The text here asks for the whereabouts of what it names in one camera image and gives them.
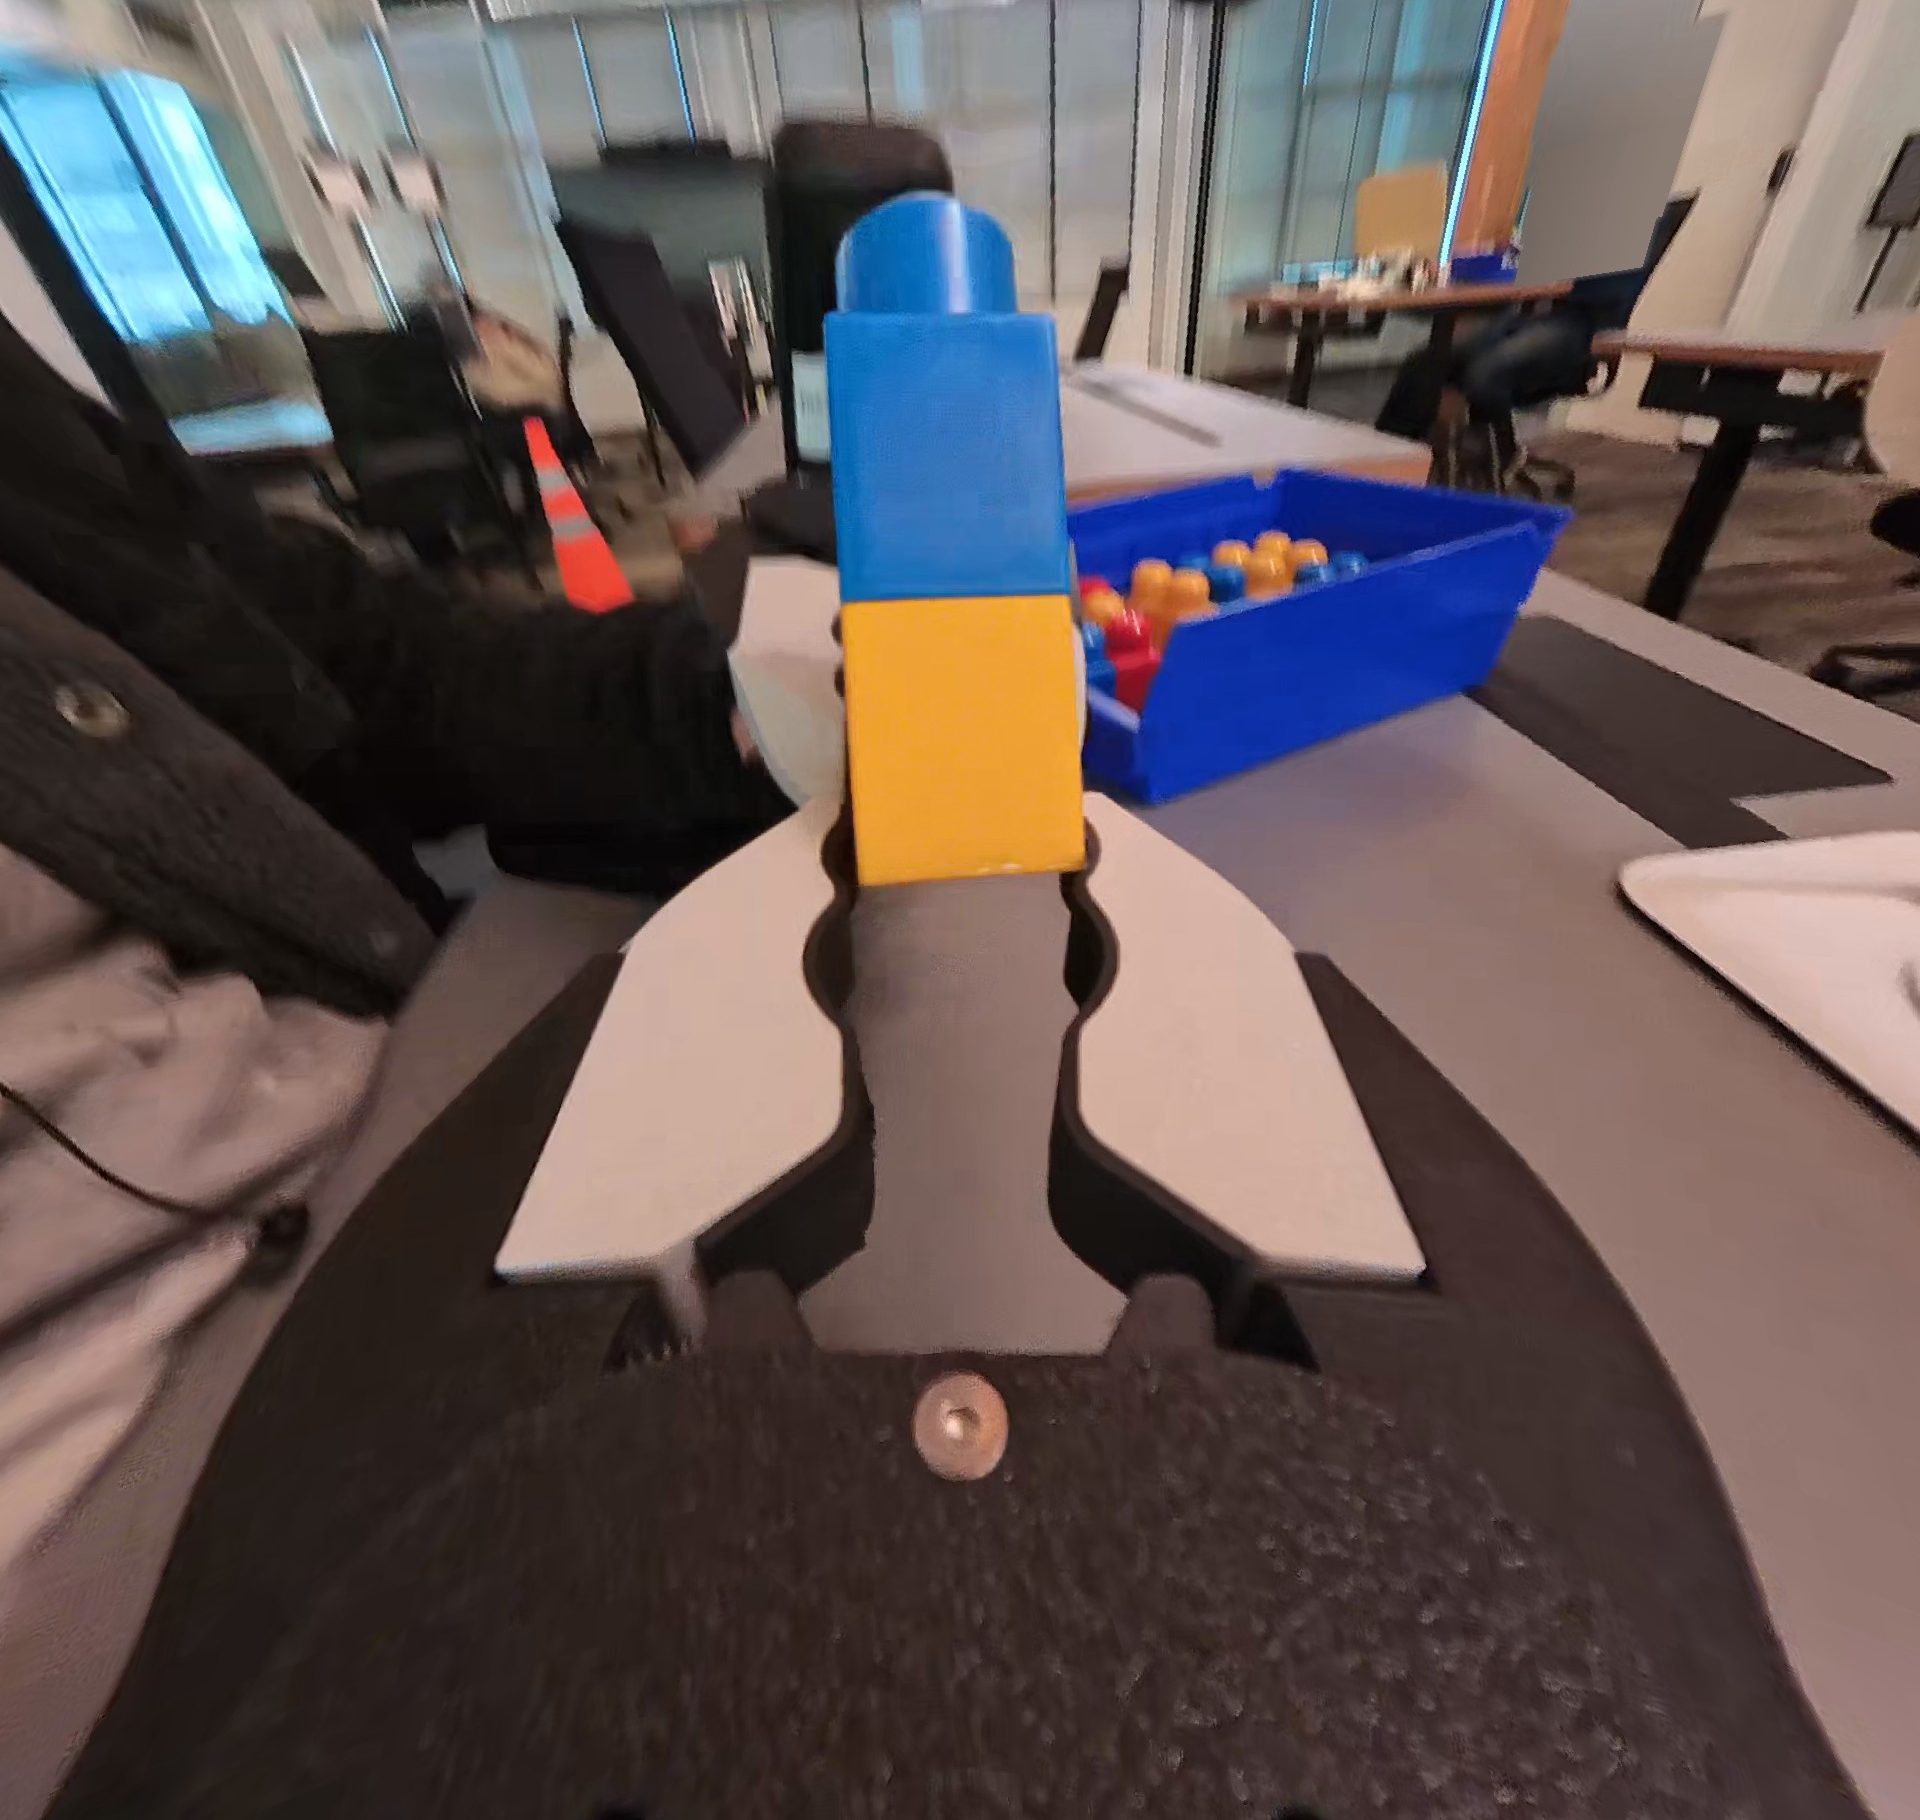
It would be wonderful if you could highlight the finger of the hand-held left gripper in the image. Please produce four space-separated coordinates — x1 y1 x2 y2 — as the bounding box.
727 641 851 805

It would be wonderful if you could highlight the person's left forearm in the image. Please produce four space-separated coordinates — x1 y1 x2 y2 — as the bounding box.
420 592 801 894

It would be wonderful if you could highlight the pile of colourful mega blocks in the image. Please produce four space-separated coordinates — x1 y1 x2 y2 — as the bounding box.
1078 531 1372 715

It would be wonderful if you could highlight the orange two-stud mega block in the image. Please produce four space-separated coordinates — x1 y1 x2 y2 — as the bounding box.
841 592 1090 888

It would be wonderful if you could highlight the blue one-stud mega block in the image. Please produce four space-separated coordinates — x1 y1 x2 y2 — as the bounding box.
822 192 1070 605

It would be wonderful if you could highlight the black office chair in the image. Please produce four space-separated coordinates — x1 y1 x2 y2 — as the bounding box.
1501 192 1699 501
1806 481 1920 704

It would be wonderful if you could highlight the grey hooded sweatshirt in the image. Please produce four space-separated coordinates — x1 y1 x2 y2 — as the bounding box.
0 844 394 1565

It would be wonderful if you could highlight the black fleece jacket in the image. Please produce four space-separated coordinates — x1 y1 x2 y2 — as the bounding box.
0 321 453 1018

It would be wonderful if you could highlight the wood-edged office desk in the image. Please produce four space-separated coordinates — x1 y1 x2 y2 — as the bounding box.
1592 326 1895 623
704 363 1434 561
1231 278 1574 414

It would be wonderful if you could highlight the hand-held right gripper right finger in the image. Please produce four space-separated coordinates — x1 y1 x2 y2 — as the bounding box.
1051 796 1430 1322

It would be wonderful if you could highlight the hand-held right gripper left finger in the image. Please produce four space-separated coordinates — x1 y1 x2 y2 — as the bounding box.
493 801 879 1343

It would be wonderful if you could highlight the orange traffic cone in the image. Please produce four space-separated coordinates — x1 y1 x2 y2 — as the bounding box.
521 417 635 614

